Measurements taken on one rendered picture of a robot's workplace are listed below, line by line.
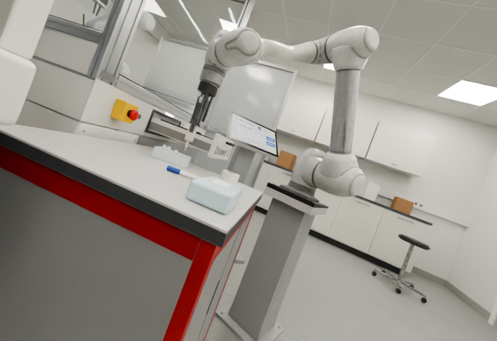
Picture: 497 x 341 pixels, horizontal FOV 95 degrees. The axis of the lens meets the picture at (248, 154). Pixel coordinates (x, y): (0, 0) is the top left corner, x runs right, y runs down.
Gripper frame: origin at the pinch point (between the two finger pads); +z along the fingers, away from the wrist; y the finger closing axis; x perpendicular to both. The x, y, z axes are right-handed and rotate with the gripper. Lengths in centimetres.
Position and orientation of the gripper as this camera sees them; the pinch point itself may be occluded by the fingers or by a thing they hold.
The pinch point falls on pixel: (191, 132)
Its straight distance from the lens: 92.9
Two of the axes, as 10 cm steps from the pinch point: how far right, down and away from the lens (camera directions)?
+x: -9.3, -3.5, -0.8
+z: -3.5, 9.4, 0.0
